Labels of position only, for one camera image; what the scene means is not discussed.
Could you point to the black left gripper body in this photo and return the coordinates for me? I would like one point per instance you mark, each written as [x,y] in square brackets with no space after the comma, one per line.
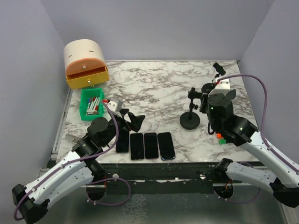
[113,127]

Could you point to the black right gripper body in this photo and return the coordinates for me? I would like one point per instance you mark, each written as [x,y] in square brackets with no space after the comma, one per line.
[203,105]

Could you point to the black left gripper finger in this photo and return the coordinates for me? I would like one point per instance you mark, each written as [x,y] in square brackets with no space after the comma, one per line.
[135,122]
[123,112]

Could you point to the tall black phone stand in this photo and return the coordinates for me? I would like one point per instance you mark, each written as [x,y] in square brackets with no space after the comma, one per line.
[190,120]

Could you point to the black phone with white edge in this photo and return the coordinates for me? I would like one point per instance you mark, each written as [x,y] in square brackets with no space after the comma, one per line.
[136,146]

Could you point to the short black phone stand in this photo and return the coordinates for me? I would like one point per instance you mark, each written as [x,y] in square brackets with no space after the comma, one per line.
[208,87]

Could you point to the black phone with pink edge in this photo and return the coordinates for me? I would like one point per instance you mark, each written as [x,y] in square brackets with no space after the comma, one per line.
[151,146]

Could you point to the brown round base phone stand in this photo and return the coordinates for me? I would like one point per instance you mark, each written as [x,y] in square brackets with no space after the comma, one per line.
[231,94]

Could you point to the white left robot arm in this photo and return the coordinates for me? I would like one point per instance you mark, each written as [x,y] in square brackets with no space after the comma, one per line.
[79,167]

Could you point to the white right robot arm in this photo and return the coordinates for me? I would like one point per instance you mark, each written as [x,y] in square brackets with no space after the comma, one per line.
[282,177]

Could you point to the markers in green bin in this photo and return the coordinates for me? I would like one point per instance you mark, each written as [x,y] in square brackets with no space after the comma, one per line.
[93,106]

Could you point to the orange capped marker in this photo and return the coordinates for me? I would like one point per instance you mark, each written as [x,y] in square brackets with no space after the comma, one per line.
[219,136]

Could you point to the green capped marker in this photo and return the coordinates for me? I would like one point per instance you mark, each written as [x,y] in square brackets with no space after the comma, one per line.
[222,141]

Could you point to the green plastic bin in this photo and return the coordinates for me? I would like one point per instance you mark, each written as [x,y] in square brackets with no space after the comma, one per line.
[85,95]

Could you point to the beige and orange drawer box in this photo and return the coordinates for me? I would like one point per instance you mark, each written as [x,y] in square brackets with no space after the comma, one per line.
[84,64]

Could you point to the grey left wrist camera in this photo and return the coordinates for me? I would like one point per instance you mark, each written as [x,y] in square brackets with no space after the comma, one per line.
[115,105]

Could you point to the black mounting rail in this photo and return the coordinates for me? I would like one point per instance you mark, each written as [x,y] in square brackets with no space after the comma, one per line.
[159,178]

